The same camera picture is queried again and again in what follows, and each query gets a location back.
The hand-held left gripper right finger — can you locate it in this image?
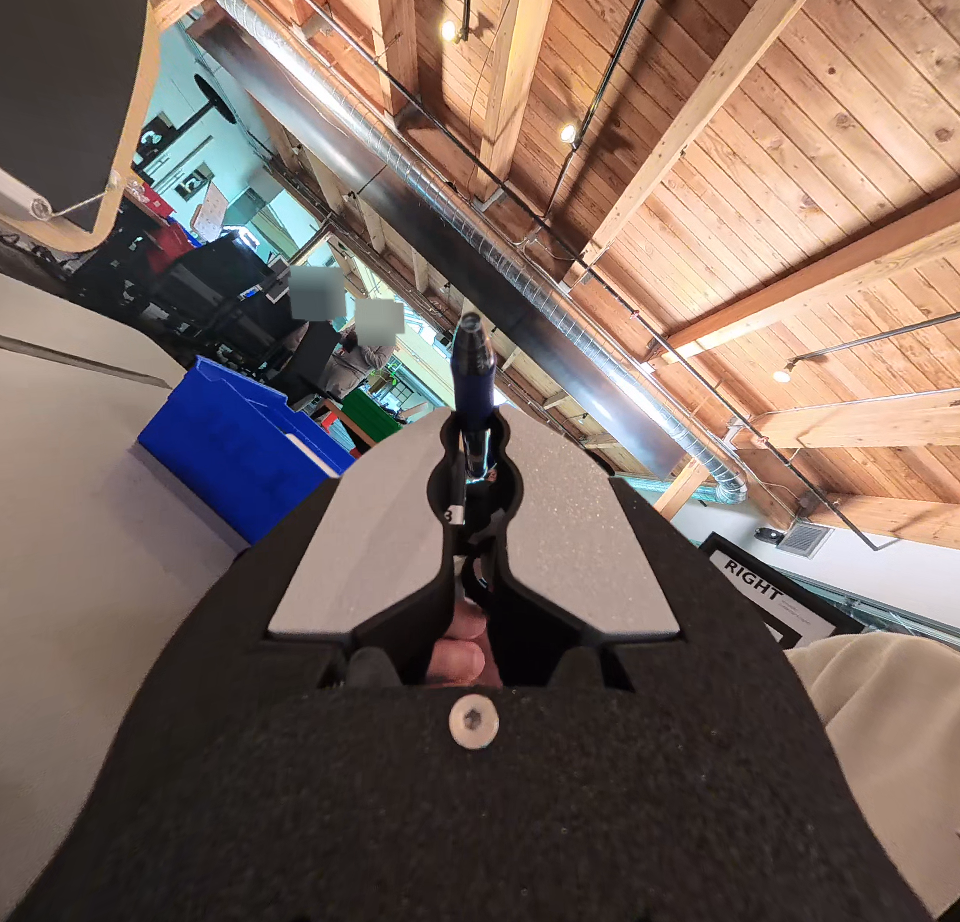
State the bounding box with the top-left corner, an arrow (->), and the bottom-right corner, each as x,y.
489,408 -> 682,640

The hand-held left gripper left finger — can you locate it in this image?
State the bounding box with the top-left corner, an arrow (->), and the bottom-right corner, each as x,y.
267,408 -> 462,640

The blue plastic storage bin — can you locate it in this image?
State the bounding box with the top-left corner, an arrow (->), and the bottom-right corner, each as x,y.
136,355 -> 359,548

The dark blue pen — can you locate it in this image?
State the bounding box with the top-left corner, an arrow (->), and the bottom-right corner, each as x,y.
448,313 -> 501,488

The grey desk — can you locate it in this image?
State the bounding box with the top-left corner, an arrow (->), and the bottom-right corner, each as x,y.
0,273 -> 252,904

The person's right hand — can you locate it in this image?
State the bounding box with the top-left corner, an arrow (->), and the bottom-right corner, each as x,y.
426,595 -> 504,688

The green crate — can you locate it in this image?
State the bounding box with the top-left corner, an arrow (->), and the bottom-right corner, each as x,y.
339,385 -> 408,448

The framed marker poster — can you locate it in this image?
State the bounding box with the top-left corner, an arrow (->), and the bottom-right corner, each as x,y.
697,532 -> 865,651

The person's cream sweater torso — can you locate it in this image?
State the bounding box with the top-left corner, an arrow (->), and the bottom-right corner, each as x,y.
782,631 -> 960,922

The red storage bins row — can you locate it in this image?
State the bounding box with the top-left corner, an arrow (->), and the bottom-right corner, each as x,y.
126,185 -> 198,272

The black round disc stand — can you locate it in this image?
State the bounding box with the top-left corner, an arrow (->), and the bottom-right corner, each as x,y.
146,73 -> 243,147

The white tablet stand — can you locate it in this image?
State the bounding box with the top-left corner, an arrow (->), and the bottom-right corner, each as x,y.
0,168 -> 125,223

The grey wall vent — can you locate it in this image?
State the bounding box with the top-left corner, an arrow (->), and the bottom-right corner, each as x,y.
776,520 -> 835,561

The large metal duct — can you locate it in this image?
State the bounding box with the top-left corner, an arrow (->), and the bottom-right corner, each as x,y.
196,18 -> 689,482

